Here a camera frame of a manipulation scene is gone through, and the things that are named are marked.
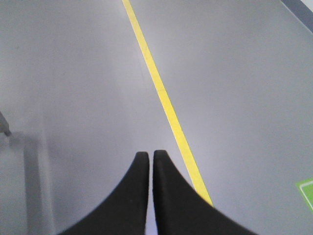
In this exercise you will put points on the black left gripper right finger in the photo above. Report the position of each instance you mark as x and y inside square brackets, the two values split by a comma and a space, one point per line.
[179, 210]

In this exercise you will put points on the yellow floor tape line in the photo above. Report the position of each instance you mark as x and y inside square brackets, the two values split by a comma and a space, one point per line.
[179, 135]

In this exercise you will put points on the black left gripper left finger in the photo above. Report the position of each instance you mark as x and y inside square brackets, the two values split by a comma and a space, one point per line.
[124, 211]

